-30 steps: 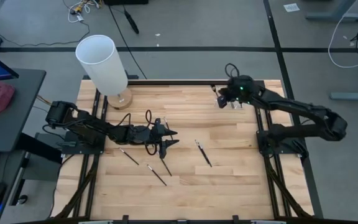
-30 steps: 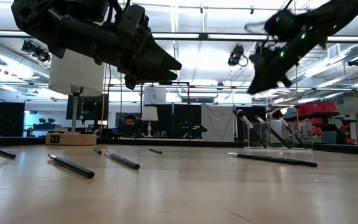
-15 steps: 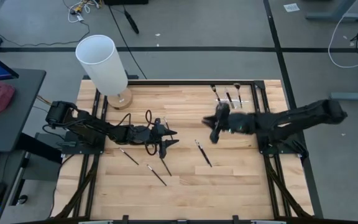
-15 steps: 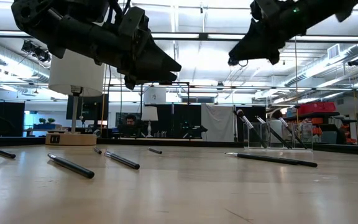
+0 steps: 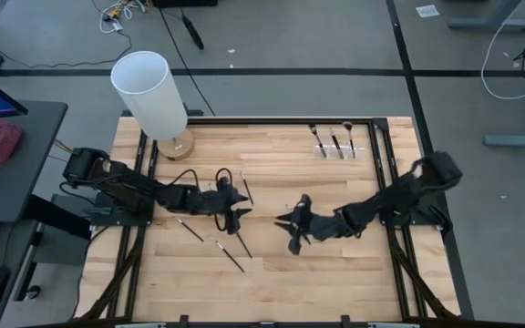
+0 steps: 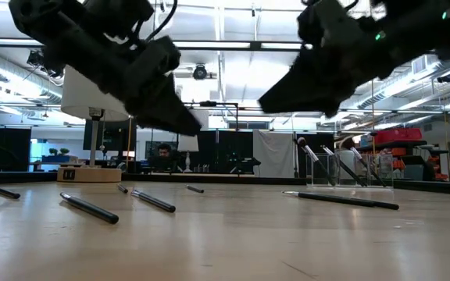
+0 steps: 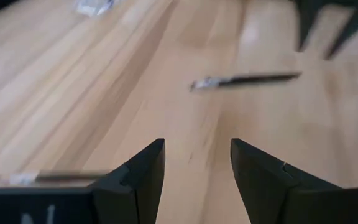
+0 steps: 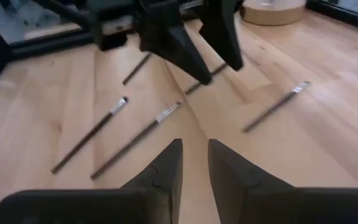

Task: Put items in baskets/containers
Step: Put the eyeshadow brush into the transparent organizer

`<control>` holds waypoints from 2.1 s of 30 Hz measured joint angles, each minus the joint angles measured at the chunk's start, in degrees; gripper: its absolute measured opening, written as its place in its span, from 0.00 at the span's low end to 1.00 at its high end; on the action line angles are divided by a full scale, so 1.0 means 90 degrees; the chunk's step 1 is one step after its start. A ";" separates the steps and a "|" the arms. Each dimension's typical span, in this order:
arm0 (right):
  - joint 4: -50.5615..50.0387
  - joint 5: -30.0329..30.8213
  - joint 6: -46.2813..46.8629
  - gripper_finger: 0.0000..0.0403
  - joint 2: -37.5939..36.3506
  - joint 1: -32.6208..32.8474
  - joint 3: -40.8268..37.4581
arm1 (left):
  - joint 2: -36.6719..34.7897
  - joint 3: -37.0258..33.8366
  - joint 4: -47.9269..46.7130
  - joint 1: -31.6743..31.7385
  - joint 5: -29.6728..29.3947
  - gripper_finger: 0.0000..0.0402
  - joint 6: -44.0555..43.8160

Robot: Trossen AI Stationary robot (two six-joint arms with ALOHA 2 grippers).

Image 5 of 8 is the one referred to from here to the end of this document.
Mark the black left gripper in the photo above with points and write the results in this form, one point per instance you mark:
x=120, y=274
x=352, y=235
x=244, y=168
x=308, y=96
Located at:
x=221, y=200

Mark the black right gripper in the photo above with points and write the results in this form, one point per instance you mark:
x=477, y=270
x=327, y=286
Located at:
x=317, y=228

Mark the angled tip makeup brush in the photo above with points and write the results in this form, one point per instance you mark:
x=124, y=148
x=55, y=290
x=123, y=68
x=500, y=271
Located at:
x=229, y=256

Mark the round head makeup brush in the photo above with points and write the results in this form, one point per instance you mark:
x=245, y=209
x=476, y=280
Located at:
x=318, y=141

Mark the thick black makeup brush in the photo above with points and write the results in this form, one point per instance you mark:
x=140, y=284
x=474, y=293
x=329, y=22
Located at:
x=336, y=143

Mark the brown bristle makeup brush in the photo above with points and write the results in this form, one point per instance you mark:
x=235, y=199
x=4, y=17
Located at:
x=350, y=139

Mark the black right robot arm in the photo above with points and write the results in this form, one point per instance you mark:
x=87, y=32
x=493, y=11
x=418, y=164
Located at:
x=394, y=196

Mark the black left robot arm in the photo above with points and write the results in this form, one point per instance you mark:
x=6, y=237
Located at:
x=135, y=189

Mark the clear acrylic brush holder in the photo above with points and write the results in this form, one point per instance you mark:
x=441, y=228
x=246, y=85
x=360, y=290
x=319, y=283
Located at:
x=357, y=150

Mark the white shade wooden base lamp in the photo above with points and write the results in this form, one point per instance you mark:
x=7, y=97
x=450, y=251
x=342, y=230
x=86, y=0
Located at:
x=148, y=91

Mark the black wand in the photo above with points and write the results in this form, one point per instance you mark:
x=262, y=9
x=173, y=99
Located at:
x=193, y=33

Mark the grey desk base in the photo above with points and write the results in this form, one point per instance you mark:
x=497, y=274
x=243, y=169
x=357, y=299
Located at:
x=53, y=255

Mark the black box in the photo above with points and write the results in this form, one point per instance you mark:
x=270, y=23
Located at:
x=185, y=3

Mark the black desk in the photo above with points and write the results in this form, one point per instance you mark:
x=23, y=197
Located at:
x=30, y=150

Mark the grey table foot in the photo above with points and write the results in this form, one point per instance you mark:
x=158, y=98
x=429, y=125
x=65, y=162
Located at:
x=517, y=140
x=495, y=23

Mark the white paper sheet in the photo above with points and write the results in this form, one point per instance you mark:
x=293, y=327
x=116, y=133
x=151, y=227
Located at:
x=427, y=11

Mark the black aluminium table frame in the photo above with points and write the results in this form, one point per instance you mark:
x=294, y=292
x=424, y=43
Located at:
x=290, y=121

